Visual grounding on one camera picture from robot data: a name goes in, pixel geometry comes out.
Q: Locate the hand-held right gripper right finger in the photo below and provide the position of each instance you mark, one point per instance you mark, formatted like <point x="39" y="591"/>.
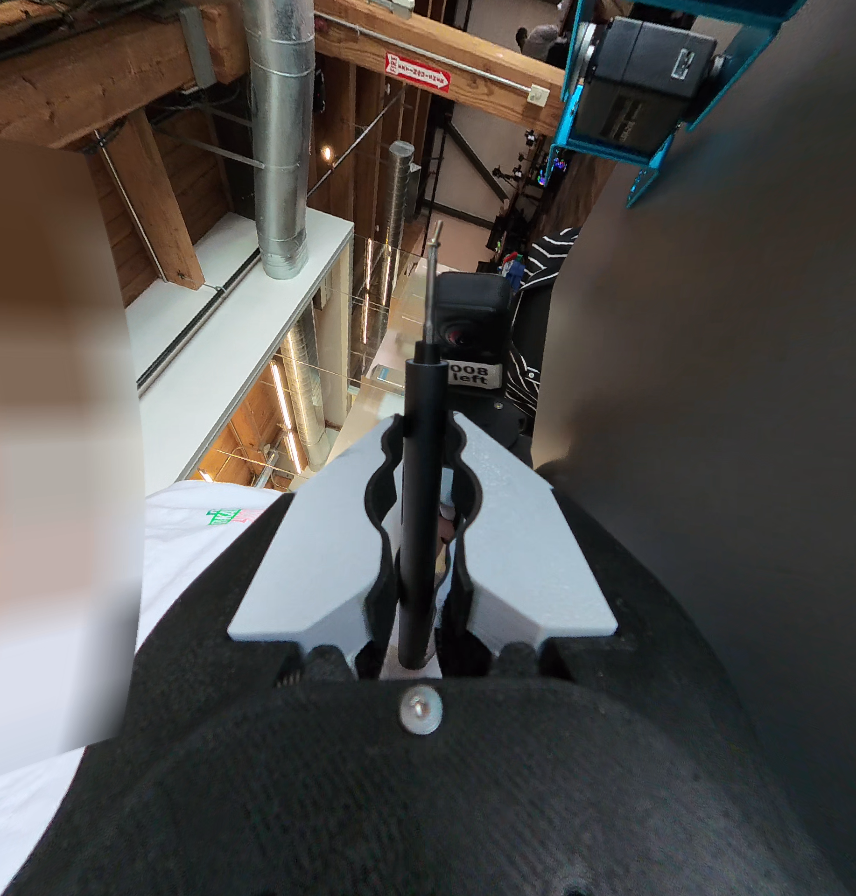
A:
<point x="533" y="560"/>

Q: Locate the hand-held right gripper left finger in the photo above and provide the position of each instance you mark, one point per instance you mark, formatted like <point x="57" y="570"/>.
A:
<point x="309" y="560"/>

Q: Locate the black screwdriver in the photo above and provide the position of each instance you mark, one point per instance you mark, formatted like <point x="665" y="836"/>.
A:
<point x="422" y="455"/>

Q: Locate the blue hobby robot arm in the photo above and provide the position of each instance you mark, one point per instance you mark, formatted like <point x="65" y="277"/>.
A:
<point x="638" y="77"/>

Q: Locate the wooden ceiling beam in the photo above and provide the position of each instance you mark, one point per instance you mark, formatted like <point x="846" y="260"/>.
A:
<point x="484" y="70"/>

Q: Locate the slim silver duct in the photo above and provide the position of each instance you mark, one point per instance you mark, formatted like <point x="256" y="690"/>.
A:
<point x="400" y="196"/>

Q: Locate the ribbed silver duct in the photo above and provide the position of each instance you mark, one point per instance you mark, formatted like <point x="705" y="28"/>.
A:
<point x="305" y="399"/>

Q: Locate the red wall sign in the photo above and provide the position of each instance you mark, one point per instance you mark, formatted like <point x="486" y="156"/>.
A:
<point x="417" y="72"/>

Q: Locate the large silver duct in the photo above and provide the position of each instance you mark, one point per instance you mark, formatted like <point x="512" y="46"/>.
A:
<point x="281" y="140"/>

